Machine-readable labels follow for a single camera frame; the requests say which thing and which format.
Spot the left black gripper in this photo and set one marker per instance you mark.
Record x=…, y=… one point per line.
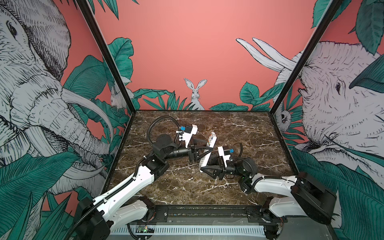
x=192, y=154

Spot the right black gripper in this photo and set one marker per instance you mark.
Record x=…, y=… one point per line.
x=220, y=173

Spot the white remote control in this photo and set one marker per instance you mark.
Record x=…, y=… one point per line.
x=207, y=153

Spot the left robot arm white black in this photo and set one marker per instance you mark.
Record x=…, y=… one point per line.
x=96, y=219

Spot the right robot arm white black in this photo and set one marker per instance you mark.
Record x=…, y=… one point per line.
x=300, y=195

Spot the small circuit board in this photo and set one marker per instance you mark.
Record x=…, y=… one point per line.
x=145, y=229

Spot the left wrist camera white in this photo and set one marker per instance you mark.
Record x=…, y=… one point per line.
x=186, y=133

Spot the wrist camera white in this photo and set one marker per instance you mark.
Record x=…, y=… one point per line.
x=186, y=133
x=225, y=152

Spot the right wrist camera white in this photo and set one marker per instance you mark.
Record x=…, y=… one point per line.
x=225, y=152

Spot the black mounting rail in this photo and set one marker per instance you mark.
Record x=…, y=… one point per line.
x=252, y=213

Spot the white slotted cable duct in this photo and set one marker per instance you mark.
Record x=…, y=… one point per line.
x=167, y=230

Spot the left black frame post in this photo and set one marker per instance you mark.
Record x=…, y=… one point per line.
x=97, y=34

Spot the black frame post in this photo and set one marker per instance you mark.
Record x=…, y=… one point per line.
x=326, y=19
x=97, y=34

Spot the right black frame post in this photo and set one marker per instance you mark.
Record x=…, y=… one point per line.
x=326, y=19

